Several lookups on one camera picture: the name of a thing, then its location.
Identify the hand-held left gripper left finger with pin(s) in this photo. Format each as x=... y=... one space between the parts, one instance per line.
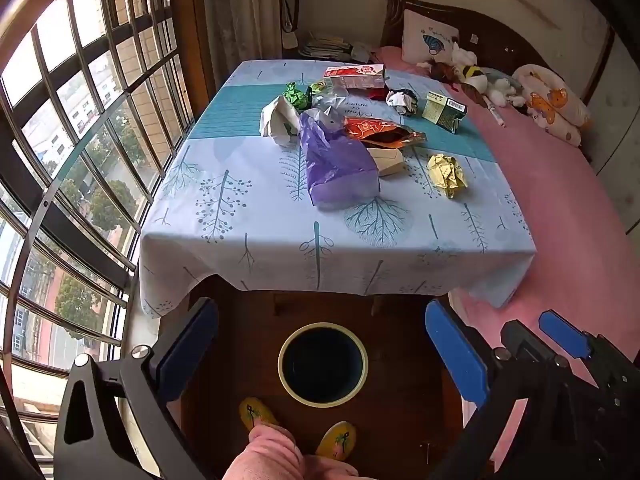
x=187 y=350

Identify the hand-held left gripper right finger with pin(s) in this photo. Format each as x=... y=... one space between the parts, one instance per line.
x=455 y=355

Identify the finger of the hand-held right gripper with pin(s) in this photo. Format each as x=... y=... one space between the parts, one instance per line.
x=565 y=335
x=522 y=342

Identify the blue bin with cream rim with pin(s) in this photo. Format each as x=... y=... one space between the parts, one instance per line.
x=322 y=365

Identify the orange red snack packet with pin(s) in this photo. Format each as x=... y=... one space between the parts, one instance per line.
x=380 y=132

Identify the green wrapper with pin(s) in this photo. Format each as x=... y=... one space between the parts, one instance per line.
x=295 y=94

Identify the clear plastic wrapper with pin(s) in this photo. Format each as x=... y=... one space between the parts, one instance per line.
x=330 y=102

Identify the yellow knitted slipper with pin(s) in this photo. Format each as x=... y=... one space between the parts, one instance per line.
x=257 y=412
x=337 y=440

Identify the pink fleece trousers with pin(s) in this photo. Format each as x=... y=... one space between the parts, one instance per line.
x=270 y=455

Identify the pink bed sheet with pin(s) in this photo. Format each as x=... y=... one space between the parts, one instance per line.
x=550 y=200

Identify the tree print tablecloth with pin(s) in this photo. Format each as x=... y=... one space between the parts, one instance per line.
x=250 y=220

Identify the yellow crumpled paper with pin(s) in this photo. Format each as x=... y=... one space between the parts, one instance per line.
x=446 y=174

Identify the small beige box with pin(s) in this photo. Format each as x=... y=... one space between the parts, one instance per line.
x=387 y=160

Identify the purple plastic bag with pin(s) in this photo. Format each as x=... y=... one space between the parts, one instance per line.
x=335 y=165

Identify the white marker pen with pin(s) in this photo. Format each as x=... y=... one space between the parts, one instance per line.
x=493 y=111

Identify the bear print baby pillow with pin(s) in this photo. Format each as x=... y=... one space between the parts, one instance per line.
x=550 y=102

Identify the metal window grille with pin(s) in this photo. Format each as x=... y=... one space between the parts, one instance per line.
x=75 y=135

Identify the dark green box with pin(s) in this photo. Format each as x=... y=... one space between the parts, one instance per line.
x=442 y=110

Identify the white crumpled paper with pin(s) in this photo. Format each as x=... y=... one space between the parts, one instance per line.
x=275 y=117

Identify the white plush toy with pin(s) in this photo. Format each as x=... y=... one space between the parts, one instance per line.
x=502 y=89

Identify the black white crumpled wrapper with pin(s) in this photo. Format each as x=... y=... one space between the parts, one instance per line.
x=404 y=101

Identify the bee plush toy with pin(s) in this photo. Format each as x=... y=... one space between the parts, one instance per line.
x=472 y=76

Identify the dark red packet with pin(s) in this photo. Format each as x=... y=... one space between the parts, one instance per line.
x=375 y=94

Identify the brown plush toy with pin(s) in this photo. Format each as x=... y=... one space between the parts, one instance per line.
x=442 y=71

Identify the red drink carton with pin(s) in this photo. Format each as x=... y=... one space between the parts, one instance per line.
x=355 y=76

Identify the dark wooden headboard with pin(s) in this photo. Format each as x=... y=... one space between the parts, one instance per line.
x=500 y=35

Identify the white printed pillow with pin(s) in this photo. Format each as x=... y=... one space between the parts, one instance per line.
x=427 y=40

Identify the stack of papers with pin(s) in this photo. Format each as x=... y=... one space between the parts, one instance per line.
x=325 y=46

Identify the grey curtain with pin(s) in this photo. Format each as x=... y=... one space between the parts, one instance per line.
x=240 y=5

